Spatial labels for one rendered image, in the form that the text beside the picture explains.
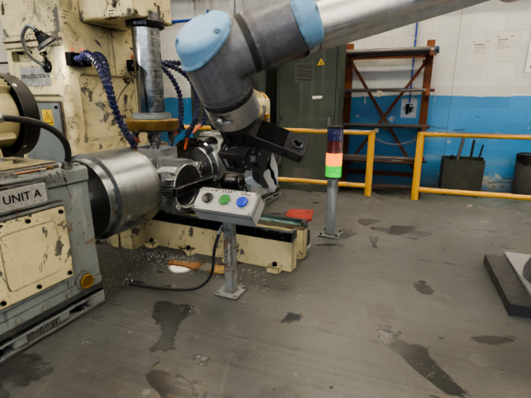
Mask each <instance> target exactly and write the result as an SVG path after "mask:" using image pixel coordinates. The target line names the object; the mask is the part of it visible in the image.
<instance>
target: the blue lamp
mask: <svg viewBox="0 0 531 398"><path fill-rule="evenodd" d="M343 136H344V128H343V129H329V128H327V141H343Z"/></svg>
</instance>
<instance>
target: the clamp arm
mask: <svg viewBox="0 0 531 398"><path fill-rule="evenodd" d="M215 177H218V175H210V176H208V177H205V178H201V179H199V180H196V181H193V182H188V183H186V184H183V185H181V186H176V187H174V188H172V196H173V197H179V196H182V195H184V194H187V193H190V192H193V191H195V190H199V189H201V188H202V187H206V186H209V185H212V184H214V183H216V180H214V179H216V178H215Z"/></svg>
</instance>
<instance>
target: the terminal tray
mask: <svg viewBox="0 0 531 398"><path fill-rule="evenodd" d="M137 150H138V151H139V152H141V153H142V154H143V155H145V156H146V157H147V158H148V159H149V160H150V162H151V163H152V164H153V166H154V167H155V169H157V170H158V169H160V168H161V167H162V161H164V160H165V159H168V158H177V157H178V156H177V147H176V146H173V147H171V146H164V145H160V146H159V149H157V147H156V146H155V145H146V146H141V147H137Z"/></svg>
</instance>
